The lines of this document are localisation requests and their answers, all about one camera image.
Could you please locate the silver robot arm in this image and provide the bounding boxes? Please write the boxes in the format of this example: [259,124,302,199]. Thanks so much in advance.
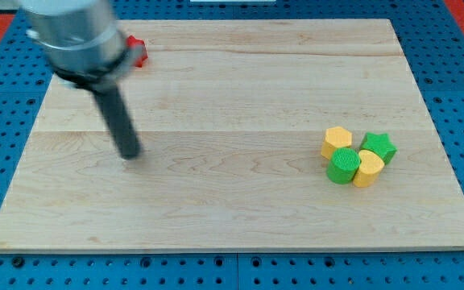
[18,0,147,87]

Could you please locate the green star block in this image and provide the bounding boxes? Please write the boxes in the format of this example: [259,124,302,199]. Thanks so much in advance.
[360,132,398,165]

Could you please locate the wooden board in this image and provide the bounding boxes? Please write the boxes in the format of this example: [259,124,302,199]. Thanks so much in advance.
[0,19,464,254]

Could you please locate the yellow hexagon block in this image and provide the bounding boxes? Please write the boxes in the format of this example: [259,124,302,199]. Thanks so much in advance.
[321,126,353,160]

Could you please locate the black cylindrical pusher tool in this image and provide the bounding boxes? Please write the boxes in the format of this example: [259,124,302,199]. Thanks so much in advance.
[92,85,141,160]

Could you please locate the green cylinder block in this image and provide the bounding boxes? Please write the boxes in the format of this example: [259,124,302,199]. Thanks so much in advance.
[326,147,361,184]

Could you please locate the yellow heart block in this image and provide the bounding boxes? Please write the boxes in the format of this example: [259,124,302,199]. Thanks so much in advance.
[352,149,385,188]

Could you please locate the red block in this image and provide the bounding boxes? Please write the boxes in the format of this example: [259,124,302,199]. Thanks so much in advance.
[126,35,148,68]

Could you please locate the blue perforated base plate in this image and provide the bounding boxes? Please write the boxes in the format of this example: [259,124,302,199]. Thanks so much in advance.
[0,1,464,289]

